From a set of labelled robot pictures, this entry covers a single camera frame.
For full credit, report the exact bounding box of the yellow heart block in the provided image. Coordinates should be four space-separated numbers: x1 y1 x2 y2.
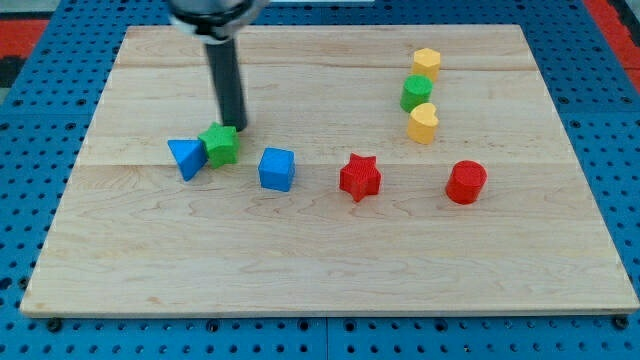
406 103 439 145

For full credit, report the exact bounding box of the red cylinder block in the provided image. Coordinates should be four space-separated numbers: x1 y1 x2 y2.
445 160 488 205

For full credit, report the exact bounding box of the green star block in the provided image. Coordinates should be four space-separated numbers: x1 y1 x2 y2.
198 123 240 169

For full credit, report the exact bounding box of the green cylinder block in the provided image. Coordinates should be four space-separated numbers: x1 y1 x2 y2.
400 74 433 113

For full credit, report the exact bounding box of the blue triangle block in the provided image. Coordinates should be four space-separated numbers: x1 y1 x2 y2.
167 139 208 181

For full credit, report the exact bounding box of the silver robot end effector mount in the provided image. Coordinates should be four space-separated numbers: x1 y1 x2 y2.
167 0 270 39

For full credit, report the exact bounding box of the light wooden board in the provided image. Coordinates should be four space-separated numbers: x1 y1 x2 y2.
21 25 639 318

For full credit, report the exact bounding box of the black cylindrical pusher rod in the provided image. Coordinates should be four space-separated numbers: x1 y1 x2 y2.
205 38 248 132

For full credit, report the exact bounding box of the yellow hexagon block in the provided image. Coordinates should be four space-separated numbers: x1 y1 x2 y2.
410 48 441 82

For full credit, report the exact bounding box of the blue cube block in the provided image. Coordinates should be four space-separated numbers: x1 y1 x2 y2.
258 147 295 192

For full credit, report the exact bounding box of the red star block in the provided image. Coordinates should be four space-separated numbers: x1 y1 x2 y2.
339 153 382 202

